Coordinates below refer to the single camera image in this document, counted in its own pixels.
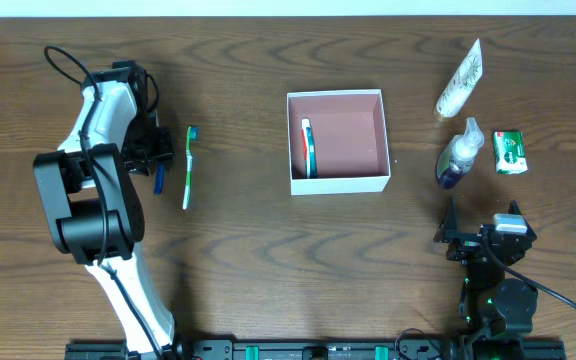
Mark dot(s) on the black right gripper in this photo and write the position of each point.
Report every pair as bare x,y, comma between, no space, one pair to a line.
468,240

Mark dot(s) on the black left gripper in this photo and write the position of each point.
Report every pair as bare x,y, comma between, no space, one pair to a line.
157,151

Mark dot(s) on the blue disposable razor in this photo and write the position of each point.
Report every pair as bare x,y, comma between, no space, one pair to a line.
159,179

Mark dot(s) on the green white toothbrush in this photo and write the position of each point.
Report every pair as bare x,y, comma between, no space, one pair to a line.
191,136

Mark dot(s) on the small toothpaste tube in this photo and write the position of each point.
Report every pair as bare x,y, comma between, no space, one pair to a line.
309,149

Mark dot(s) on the white box pink interior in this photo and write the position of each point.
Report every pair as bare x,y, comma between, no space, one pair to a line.
350,137

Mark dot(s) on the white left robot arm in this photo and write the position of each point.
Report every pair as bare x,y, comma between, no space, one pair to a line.
93,210

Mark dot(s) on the clear pump bottle purple liquid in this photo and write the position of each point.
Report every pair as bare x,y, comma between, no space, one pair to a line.
458,157

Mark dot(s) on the green Dettol soap bar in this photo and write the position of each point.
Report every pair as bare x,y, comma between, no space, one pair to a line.
509,152

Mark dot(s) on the white floral lotion tube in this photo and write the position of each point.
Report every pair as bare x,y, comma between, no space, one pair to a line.
461,84

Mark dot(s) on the black mounting rail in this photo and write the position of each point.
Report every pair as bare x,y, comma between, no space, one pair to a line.
406,348

